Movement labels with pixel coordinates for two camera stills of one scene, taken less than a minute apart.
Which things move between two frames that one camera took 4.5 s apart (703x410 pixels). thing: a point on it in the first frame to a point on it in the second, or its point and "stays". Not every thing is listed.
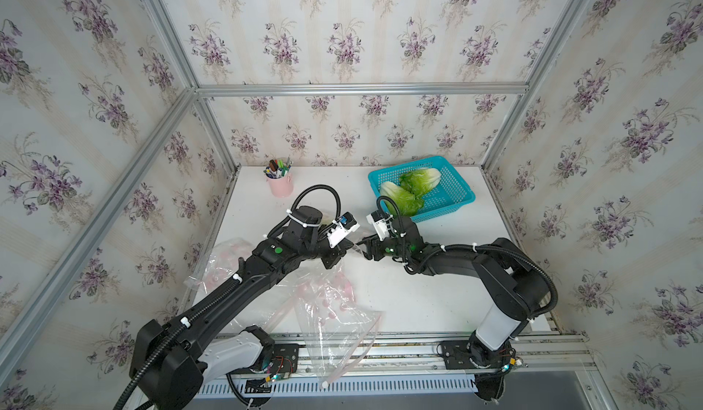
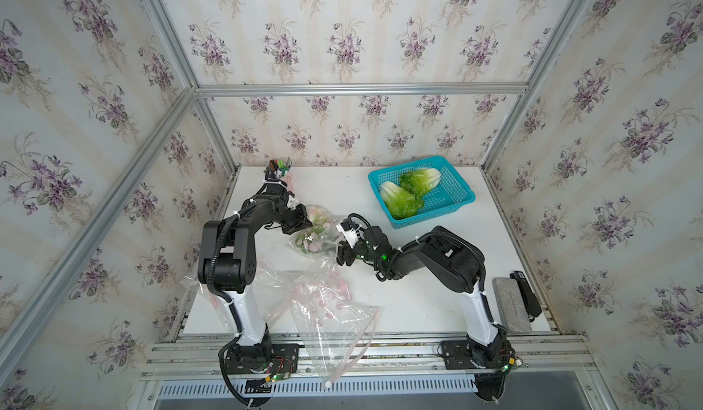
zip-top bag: x=339 y=323 stays
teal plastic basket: x=452 y=191 stays
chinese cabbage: x=421 y=180 stays
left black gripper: x=336 y=253 to x=301 y=221
